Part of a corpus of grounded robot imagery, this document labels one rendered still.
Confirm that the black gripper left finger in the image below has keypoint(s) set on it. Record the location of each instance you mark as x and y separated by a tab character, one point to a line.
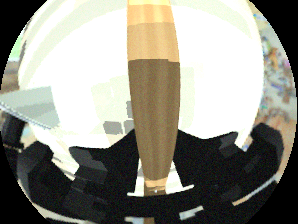
121	158

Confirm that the wooden rail with steel hooks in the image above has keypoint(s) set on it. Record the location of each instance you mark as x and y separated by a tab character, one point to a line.
154	85

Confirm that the wooden post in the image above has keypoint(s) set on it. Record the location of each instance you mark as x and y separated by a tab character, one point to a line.
150	220

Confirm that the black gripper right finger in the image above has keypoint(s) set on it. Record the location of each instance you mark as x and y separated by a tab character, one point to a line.
192	152

